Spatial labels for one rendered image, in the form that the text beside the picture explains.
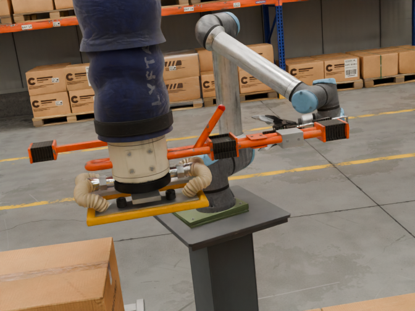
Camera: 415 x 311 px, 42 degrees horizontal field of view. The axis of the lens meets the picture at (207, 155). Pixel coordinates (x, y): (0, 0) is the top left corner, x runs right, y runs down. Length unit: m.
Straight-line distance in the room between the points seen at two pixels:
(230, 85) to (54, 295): 1.27
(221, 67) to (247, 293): 1.06
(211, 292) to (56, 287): 1.05
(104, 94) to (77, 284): 0.56
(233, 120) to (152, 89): 1.05
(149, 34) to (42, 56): 8.72
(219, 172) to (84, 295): 1.04
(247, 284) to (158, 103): 1.34
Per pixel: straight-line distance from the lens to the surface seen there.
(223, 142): 1.59
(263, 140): 1.64
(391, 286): 3.40
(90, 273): 1.70
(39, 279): 1.73
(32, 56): 10.19
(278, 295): 3.29
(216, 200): 2.43
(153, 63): 1.49
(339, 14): 10.53
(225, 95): 2.46
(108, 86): 1.48
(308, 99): 2.06
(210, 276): 2.51
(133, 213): 1.51
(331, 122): 1.73
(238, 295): 2.63
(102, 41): 1.46
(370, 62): 9.43
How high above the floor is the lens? 1.71
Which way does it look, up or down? 16 degrees down
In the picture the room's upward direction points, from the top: 6 degrees counter-clockwise
